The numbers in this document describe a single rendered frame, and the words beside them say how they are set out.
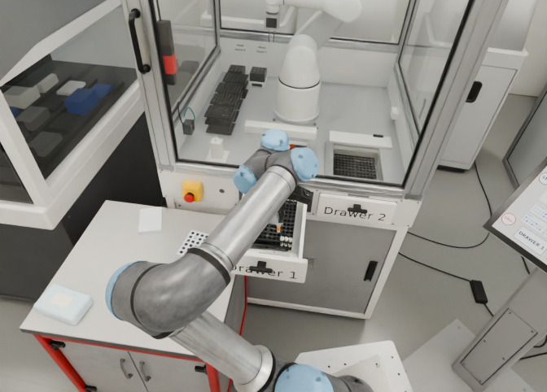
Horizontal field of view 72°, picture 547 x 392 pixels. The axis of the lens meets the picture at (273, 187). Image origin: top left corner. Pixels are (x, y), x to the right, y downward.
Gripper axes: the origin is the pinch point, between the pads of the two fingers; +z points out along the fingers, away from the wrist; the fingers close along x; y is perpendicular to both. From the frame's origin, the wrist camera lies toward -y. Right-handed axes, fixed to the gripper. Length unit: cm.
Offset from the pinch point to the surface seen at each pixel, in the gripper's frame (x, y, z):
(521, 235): 8, -78, 1
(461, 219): -86, -137, 107
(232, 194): -26.2, 17.3, 12.8
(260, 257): 9.8, 7.1, 5.3
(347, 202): -16.2, -26.7, 9.3
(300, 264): 12.3, -5.7, 6.6
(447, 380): 21, -81, 97
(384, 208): -13.5, -40.6, 10.3
